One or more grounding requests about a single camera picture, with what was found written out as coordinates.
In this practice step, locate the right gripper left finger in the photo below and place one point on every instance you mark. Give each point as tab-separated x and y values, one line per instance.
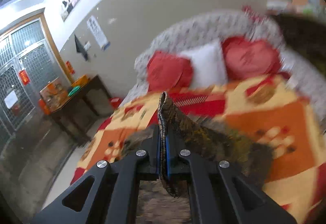
108	192

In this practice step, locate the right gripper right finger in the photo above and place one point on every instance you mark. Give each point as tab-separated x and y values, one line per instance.
218	192

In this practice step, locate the dark floral patterned garment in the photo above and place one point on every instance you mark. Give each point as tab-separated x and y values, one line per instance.
166	201

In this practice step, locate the orange red love blanket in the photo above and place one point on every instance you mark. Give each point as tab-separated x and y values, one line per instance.
262	108

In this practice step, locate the orange gift box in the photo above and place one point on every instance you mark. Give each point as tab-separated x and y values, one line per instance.
54	94

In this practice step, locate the white square pillow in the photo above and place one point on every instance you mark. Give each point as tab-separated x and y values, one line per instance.
208	65

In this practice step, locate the left red heart pillow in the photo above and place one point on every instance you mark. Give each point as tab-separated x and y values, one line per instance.
168	71

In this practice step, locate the red heart pillow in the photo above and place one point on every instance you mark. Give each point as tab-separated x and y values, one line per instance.
247	59
168	71

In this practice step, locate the right red heart pillow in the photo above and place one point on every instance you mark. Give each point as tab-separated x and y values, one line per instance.
247	59

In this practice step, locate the metal grille door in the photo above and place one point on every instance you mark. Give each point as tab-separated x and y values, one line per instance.
26	68

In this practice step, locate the floral padded headboard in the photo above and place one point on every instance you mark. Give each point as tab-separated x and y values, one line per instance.
204	28

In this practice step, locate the dark cloth hanging on wall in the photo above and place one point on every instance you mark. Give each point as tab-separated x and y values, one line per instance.
80	48

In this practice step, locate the wall calendar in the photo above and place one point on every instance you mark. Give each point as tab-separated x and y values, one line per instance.
98	33

